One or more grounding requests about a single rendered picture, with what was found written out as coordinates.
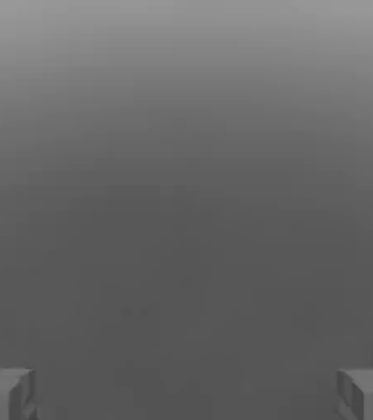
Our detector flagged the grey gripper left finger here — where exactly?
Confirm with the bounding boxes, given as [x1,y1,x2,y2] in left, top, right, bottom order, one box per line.
[0,367,39,420]

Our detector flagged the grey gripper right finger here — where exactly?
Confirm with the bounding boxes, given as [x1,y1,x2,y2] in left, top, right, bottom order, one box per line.
[335,367,373,420]

